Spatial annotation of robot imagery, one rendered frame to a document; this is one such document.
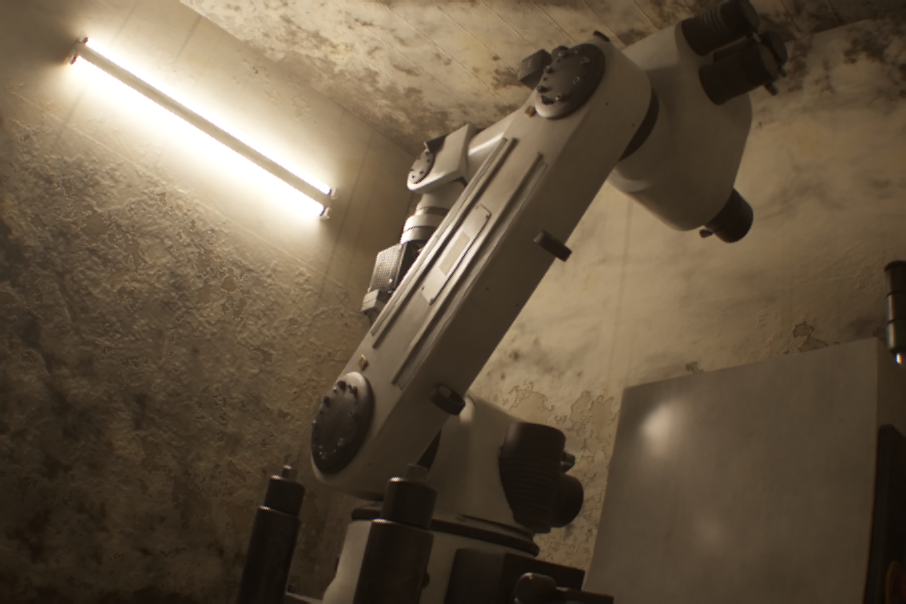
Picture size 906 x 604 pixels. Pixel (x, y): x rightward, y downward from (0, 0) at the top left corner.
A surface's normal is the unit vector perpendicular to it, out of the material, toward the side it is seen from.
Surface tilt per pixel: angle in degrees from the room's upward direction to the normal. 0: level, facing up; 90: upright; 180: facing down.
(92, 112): 90
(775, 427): 90
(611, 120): 128
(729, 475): 90
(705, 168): 121
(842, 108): 90
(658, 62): 112
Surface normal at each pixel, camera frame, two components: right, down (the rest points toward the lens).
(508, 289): 0.33, 0.41
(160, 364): 0.69, -0.13
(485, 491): 0.40, -0.74
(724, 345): -0.69, -0.41
